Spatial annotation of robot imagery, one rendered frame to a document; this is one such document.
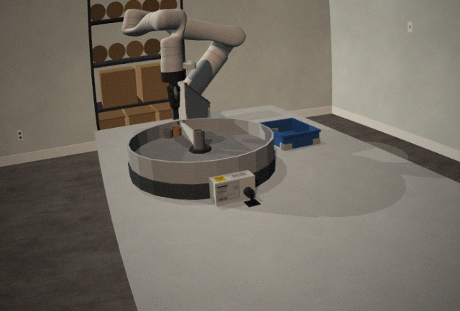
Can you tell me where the blue crate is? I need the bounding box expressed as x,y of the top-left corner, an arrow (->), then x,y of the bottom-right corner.
260,118 -> 321,151

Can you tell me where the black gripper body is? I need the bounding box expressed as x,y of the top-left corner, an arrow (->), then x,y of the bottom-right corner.
161,70 -> 185,94

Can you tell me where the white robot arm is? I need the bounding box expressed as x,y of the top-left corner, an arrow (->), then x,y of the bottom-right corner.
122,9 -> 246,94

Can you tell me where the grey metal ring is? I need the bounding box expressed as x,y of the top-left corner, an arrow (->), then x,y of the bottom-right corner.
163,128 -> 173,139
193,139 -> 205,149
193,129 -> 205,141

